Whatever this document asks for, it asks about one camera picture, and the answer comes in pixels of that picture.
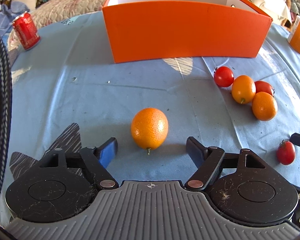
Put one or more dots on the kumquat cluster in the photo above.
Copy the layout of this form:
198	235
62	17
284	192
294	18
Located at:
243	89
264	106

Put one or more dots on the blue star-print tablecloth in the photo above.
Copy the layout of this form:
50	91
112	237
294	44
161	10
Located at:
70	77

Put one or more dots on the red soda can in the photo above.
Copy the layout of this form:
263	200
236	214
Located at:
26	30

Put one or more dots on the cherry tomato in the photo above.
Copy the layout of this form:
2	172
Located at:
223	76
286	153

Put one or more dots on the cherry tomato middle low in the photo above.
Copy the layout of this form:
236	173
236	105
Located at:
263	86

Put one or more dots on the orange cardboard box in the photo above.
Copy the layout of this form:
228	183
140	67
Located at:
157	29

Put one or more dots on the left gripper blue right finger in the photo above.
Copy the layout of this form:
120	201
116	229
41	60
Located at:
208	161

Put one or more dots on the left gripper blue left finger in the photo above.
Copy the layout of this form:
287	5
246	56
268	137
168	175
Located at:
95	163

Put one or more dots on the cherry tomato top middle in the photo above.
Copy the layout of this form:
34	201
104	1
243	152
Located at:
286	153

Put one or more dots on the cherry tomato far left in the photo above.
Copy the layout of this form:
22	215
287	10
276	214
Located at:
223	76

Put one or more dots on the kumquat lower cluster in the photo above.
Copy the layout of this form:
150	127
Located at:
264	106

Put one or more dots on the kumquat upper left cluster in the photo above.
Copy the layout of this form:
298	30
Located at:
243	89

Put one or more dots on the kumquat near front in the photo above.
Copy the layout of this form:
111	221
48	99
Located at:
149	129

